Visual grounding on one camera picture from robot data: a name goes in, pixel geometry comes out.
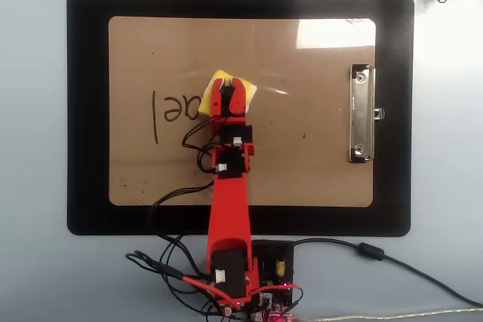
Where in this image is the thin red wire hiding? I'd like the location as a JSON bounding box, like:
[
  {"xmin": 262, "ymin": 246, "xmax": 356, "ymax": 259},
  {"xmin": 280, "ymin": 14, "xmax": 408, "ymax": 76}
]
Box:
[{"xmin": 180, "ymin": 275, "xmax": 303, "ymax": 312}]

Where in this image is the silver metal clipboard clip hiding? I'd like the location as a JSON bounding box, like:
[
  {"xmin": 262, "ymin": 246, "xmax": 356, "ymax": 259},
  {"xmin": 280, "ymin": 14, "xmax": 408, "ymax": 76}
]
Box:
[{"xmin": 347, "ymin": 64, "xmax": 386, "ymax": 164}]

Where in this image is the black rectangular mat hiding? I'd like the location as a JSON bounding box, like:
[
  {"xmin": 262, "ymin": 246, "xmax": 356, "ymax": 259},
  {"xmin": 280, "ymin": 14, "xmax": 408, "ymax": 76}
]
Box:
[{"xmin": 66, "ymin": 0, "xmax": 415, "ymax": 237}]

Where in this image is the brown clipboard board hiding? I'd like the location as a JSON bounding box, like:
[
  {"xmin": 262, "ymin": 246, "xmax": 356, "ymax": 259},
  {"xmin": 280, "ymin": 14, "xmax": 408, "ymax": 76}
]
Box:
[{"xmin": 108, "ymin": 16, "xmax": 377, "ymax": 209}]

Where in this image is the black robot wire bundle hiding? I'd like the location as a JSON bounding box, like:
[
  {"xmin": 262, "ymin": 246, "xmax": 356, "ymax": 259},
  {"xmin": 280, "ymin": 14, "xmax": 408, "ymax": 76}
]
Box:
[{"xmin": 125, "ymin": 114, "xmax": 231, "ymax": 322}]

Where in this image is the yellow sponge with black knob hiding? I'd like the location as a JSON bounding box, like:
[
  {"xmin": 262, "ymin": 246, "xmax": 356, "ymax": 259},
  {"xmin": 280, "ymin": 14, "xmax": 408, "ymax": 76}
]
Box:
[{"xmin": 198, "ymin": 69, "xmax": 259, "ymax": 117}]

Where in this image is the silver braided usb cable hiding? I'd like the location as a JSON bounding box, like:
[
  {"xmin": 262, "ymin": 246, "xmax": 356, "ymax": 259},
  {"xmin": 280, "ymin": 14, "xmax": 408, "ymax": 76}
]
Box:
[{"xmin": 297, "ymin": 308, "xmax": 483, "ymax": 321}]

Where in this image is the black power cable with ferrite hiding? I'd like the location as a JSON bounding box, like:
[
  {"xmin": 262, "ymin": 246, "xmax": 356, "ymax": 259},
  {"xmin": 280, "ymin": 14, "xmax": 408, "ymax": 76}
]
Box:
[{"xmin": 292, "ymin": 238, "xmax": 483, "ymax": 308}]

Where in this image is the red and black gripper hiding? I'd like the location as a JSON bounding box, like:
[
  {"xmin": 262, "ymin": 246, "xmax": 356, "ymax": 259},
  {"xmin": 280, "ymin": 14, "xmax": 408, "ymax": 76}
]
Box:
[{"xmin": 209, "ymin": 77, "xmax": 255, "ymax": 149}]

